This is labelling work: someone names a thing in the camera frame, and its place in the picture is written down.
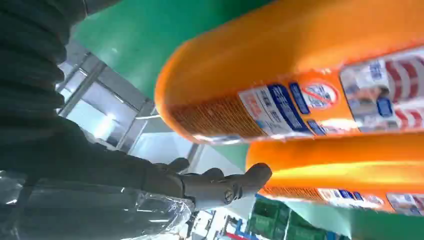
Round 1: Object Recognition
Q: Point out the clear plastic hand film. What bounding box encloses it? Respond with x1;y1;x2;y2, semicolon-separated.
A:
0;170;196;240

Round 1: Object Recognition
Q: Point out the blue metal rack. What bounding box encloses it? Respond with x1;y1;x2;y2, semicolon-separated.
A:
231;216;258;240

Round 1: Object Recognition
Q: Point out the green plastic crate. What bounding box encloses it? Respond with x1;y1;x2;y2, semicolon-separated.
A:
248;197;335;240

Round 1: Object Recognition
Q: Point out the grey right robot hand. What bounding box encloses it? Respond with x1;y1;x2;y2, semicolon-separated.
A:
0;115;273;240

